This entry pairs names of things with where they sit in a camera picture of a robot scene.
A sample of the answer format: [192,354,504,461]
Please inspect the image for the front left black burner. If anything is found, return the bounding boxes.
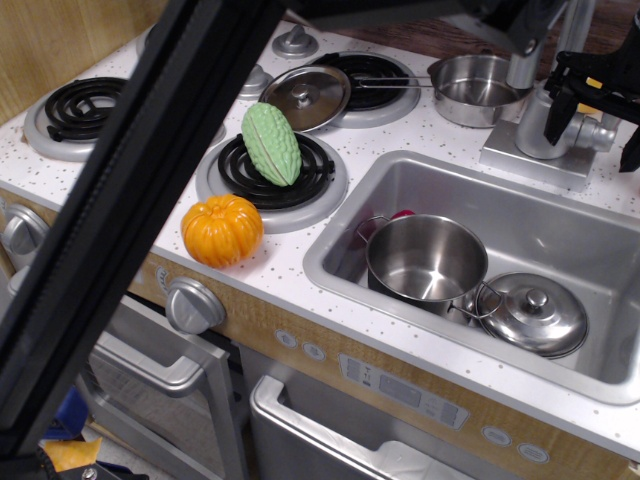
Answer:
[23,77,127,163]

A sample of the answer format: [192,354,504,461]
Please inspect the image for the steel lid in sink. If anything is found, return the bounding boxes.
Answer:
[472,272,589,359]

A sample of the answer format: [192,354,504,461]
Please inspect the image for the orange pumpkin toy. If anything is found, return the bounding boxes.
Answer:
[181,194,264,269]

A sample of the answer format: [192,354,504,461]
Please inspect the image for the steel pot in sink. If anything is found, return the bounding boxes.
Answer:
[355,214,504,320]

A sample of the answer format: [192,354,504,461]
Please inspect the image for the steel saucepan with handle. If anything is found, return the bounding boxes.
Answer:
[355,53,532,130]

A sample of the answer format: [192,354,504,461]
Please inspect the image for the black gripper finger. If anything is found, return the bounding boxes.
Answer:
[619,134,640,173]
[544,89,578,146]

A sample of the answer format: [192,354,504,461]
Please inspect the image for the green bitter melon toy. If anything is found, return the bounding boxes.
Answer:
[241,102,302,187]

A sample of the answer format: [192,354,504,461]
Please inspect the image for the silver faucet with lever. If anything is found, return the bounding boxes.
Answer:
[480,1,621,192]

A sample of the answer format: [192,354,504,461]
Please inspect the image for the pink toy in sink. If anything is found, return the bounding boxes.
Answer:
[389,209,415,221]

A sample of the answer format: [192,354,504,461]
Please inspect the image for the front right black burner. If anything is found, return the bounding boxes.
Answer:
[194,130,350,235]

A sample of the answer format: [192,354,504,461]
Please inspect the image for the grey oven knob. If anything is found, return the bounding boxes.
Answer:
[1,204,49,255]
[165,277,227,335]

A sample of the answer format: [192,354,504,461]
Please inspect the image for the grey plastic sink basin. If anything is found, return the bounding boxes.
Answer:
[303,151,639,405]

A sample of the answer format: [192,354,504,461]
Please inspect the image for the yellow block on gripper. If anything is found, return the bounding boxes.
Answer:
[586,77,602,90]

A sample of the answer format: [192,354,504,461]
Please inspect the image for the grey stovetop knob back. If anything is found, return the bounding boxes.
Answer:
[271,25,319,59]

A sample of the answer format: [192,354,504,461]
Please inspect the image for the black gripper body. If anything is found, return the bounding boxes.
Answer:
[544,15,639,124]

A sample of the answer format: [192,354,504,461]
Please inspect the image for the grey stovetop knob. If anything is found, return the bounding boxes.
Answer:
[237,64,274,101]
[271,25,319,59]

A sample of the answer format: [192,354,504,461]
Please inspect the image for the grey oven knob left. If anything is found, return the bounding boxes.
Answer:
[1,204,49,255]

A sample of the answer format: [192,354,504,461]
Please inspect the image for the grey dishwasher door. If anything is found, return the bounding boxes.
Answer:
[241,349,512,479]

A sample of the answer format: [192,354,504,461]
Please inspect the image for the grey oven door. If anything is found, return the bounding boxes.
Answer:
[77,296,249,479]

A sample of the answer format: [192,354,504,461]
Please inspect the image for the grey oven knob right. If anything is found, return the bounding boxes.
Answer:
[165,277,227,335]

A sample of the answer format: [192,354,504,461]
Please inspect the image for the steel lid on stove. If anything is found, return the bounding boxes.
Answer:
[259,65,351,132]

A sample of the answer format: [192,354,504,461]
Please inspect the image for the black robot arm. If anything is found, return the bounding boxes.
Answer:
[1,1,488,468]

